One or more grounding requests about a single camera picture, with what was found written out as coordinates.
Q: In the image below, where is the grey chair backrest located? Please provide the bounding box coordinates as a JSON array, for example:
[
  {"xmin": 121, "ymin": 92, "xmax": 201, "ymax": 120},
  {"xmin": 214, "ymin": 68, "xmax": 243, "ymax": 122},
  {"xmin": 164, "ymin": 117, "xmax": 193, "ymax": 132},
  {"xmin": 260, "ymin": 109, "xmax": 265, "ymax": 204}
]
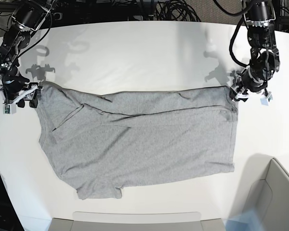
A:
[{"xmin": 48, "ymin": 212, "xmax": 226, "ymax": 231}]

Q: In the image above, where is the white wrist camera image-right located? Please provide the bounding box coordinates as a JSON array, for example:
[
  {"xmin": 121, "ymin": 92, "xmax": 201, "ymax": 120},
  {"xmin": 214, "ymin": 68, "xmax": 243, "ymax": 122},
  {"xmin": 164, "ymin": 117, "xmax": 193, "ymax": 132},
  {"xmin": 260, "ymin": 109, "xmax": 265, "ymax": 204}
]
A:
[{"xmin": 260, "ymin": 94, "xmax": 272, "ymax": 106}]

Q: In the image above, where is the grey T-shirt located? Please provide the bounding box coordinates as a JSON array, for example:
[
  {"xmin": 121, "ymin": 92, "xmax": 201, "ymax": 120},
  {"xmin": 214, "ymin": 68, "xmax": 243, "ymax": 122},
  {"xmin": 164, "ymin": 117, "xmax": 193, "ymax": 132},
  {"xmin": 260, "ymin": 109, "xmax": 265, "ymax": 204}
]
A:
[{"xmin": 36, "ymin": 84, "xmax": 238, "ymax": 200}]

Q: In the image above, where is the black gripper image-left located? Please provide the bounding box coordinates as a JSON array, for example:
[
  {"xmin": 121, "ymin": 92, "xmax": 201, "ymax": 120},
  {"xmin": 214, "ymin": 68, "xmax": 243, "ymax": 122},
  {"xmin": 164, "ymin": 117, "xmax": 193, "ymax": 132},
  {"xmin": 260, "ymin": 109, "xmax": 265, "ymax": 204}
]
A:
[{"xmin": 0, "ymin": 75, "xmax": 42, "ymax": 108}]

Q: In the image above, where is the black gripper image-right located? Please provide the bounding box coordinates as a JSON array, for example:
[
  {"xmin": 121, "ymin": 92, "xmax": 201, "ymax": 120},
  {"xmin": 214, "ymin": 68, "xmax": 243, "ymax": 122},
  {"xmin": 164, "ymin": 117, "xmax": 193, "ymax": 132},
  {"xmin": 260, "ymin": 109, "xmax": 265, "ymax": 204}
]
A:
[{"xmin": 229, "ymin": 67, "xmax": 267, "ymax": 102}]

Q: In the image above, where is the blue translucent object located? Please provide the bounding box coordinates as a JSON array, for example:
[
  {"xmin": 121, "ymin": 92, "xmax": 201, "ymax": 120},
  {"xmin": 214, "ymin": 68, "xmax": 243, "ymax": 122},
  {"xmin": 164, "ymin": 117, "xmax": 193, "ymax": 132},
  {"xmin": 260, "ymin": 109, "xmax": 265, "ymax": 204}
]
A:
[{"xmin": 223, "ymin": 209, "xmax": 264, "ymax": 231}]

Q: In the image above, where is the grey box right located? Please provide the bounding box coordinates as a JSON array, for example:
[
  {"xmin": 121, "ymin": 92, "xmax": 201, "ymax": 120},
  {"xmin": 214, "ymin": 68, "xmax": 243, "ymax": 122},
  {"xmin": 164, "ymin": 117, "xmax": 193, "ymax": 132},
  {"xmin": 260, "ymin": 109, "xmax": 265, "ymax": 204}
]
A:
[{"xmin": 242, "ymin": 158, "xmax": 289, "ymax": 231}]

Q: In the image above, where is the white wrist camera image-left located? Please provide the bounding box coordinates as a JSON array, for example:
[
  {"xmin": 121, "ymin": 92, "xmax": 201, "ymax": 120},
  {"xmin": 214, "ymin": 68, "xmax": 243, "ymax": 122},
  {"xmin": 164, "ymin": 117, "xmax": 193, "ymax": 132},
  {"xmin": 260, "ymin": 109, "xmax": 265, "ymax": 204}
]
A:
[{"xmin": 3, "ymin": 103, "xmax": 17, "ymax": 115}]

